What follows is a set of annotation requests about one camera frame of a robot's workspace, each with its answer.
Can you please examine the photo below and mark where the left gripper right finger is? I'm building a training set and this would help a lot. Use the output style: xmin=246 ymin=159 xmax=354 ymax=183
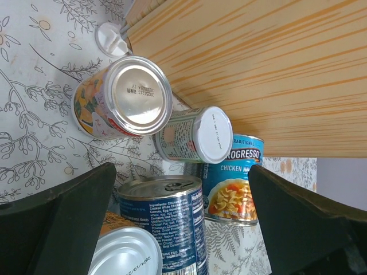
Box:
xmin=248 ymin=165 xmax=366 ymax=274

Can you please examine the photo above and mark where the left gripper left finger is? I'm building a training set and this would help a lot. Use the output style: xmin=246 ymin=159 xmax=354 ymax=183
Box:
xmin=1 ymin=162 xmax=116 ymax=274

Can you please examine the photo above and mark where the Progresso chicken noodle can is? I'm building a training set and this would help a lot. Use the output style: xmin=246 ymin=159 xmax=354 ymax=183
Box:
xmin=201 ymin=133 xmax=264 ymax=226

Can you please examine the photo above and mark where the short yellow silver-top can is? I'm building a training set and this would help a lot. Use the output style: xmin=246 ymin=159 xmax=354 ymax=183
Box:
xmin=88 ymin=211 xmax=163 ymax=275

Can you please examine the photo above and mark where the dark blue soup can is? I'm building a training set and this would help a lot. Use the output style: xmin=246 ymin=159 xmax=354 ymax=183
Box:
xmin=118 ymin=175 xmax=209 ymax=275

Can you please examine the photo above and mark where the small green white-lid can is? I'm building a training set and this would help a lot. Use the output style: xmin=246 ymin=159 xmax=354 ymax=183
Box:
xmin=154 ymin=106 xmax=233 ymax=164

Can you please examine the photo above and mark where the fruit can silver bottom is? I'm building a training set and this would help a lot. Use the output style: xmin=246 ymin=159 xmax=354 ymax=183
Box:
xmin=72 ymin=56 xmax=173 ymax=140

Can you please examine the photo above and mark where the wooden grain cabinet box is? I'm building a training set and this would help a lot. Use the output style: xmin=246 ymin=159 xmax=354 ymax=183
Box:
xmin=127 ymin=1 xmax=366 ymax=158

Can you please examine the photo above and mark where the white corner connector bottom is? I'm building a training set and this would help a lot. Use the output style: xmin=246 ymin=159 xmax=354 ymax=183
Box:
xmin=95 ymin=22 xmax=128 ymax=58

